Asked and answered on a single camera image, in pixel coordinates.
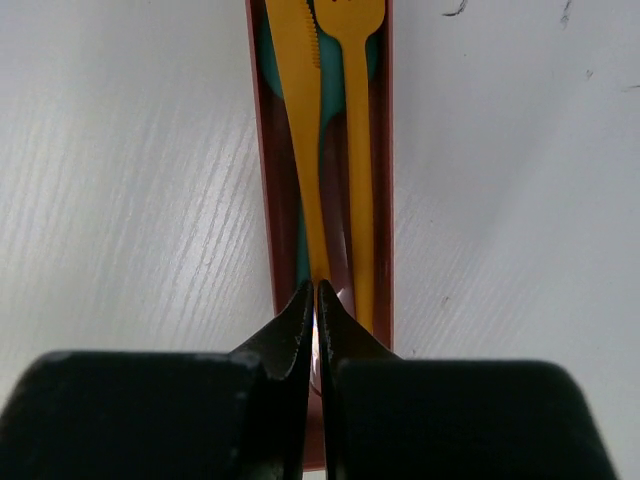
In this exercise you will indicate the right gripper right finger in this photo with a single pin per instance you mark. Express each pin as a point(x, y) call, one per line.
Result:
point(353, 366)

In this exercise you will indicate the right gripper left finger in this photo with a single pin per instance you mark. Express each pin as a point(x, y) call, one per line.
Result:
point(273, 437)

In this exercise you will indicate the teal plastic spoon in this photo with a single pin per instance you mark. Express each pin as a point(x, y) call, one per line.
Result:
point(333, 103)

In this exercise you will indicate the orange plastic fork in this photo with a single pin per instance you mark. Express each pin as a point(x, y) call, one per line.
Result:
point(351, 23)

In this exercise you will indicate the brown utensil case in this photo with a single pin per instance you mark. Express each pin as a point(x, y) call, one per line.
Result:
point(280, 184)

